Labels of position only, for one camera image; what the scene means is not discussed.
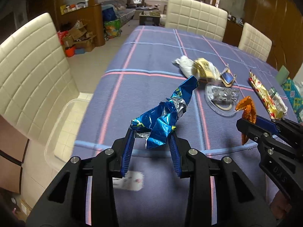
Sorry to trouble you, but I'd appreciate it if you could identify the torn blue cardboard carton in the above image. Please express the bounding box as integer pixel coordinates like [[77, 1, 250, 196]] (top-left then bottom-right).
[[220, 66, 237, 86]]

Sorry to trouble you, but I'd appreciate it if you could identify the green patterned bag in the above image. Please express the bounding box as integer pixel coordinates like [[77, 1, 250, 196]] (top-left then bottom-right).
[[282, 78, 303, 114]]

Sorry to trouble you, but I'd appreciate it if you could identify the clear plastic storage bin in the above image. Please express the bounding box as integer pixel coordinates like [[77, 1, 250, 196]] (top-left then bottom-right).
[[45, 98, 94, 171]]

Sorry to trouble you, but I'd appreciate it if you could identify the wooden room divider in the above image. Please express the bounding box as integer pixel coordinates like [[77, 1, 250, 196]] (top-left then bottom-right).
[[53, 0, 106, 48]]

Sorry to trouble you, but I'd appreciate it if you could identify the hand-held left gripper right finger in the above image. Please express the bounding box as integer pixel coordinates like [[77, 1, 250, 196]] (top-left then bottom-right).
[[168, 134, 278, 227]]

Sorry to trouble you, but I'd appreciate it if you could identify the crumpled clear plastic wrap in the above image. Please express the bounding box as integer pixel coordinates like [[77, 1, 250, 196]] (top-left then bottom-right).
[[208, 86, 239, 103]]

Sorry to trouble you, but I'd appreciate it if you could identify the long yellow red wrapper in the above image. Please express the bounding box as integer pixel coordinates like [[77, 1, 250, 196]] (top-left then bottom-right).
[[248, 70, 288, 120]]

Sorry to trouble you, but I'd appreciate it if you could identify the green white packet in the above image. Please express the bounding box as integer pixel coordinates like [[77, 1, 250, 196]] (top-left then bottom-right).
[[269, 87, 288, 114]]

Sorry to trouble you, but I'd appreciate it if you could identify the dark coffee table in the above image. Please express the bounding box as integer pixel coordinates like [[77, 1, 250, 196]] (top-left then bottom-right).
[[139, 11, 161, 26]]

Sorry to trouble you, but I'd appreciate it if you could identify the colourful printed bag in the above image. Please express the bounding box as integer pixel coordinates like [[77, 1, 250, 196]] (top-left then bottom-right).
[[104, 20, 122, 39]]

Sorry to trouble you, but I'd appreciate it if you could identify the large cardboard box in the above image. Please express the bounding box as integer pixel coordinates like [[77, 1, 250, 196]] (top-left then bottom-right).
[[74, 35, 97, 52]]

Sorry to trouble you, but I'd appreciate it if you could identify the cream quilted dining chair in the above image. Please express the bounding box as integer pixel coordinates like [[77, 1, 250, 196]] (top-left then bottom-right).
[[238, 22, 273, 62], [0, 12, 81, 145], [164, 0, 228, 42]]

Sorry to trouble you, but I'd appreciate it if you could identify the blue foil snack wrapper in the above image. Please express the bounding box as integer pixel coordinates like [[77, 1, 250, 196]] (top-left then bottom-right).
[[131, 75, 199, 150]]

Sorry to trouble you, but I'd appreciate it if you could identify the clear round plastic lid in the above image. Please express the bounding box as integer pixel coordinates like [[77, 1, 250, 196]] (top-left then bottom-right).
[[205, 82, 242, 117]]

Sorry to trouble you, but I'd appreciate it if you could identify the white tissue wad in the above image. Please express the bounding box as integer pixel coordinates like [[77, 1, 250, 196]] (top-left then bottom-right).
[[172, 55, 197, 77]]

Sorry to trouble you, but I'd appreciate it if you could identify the row of small bottles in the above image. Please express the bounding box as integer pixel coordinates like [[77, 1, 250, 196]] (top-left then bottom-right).
[[60, 2, 89, 14]]

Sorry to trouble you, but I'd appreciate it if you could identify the purple plaid tablecloth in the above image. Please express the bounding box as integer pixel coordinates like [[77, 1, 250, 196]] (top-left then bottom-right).
[[74, 26, 301, 227]]

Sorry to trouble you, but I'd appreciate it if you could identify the blue bag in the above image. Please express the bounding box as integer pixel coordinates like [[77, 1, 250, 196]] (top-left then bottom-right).
[[102, 7, 117, 22]]

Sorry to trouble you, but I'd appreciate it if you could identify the pale green card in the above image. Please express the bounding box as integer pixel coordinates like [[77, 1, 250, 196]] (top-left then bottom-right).
[[276, 65, 290, 86]]

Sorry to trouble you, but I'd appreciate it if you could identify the small white paper wrapper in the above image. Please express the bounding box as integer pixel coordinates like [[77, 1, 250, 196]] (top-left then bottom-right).
[[113, 170, 145, 191]]

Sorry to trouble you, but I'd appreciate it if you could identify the orange foil wrapper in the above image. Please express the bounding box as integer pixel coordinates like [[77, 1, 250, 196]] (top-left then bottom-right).
[[235, 96, 257, 145]]

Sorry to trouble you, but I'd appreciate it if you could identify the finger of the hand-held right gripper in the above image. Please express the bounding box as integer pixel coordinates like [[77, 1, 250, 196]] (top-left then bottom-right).
[[255, 115, 303, 147], [236, 118, 283, 145]]

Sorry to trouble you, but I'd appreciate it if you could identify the grey sofa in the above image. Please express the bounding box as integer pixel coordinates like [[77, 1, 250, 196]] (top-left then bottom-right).
[[102, 0, 136, 20]]

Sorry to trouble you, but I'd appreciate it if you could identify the open cardboard box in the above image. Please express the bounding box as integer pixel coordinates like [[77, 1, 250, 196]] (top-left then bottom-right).
[[68, 25, 87, 40]]

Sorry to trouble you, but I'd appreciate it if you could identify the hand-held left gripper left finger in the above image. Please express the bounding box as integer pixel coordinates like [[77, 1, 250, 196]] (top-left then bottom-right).
[[26, 126, 137, 227]]

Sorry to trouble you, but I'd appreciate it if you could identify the yellow snack packet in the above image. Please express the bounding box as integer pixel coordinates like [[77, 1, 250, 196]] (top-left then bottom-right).
[[192, 57, 220, 79]]

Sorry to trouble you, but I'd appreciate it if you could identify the wooden wall cabinet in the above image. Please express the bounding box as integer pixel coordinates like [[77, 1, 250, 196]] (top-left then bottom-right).
[[244, 0, 303, 78]]

